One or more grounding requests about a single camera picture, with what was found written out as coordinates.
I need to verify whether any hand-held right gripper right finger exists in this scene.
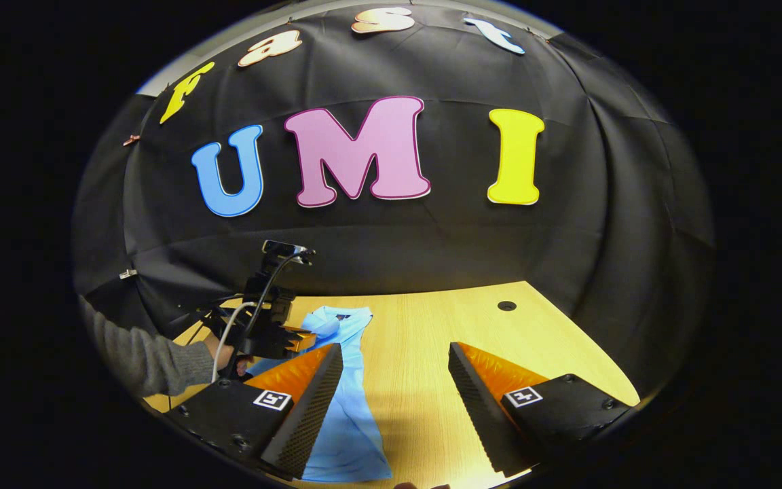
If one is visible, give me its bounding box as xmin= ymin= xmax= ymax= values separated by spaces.
xmin=448 ymin=342 xmax=636 ymax=477

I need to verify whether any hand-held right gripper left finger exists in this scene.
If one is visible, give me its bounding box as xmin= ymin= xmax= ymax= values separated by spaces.
xmin=164 ymin=343 xmax=344 ymax=479

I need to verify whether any light blue T-shirt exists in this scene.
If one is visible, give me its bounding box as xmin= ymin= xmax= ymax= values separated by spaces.
xmin=248 ymin=306 xmax=393 ymax=483

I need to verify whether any black backdrop cloth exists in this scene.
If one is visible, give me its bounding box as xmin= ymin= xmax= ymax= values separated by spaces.
xmin=72 ymin=3 xmax=714 ymax=408

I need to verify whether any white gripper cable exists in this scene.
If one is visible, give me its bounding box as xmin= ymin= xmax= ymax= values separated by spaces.
xmin=211 ymin=302 xmax=257 ymax=382

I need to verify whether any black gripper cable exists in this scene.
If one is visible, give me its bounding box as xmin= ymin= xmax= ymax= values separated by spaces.
xmin=245 ymin=251 xmax=307 ymax=333

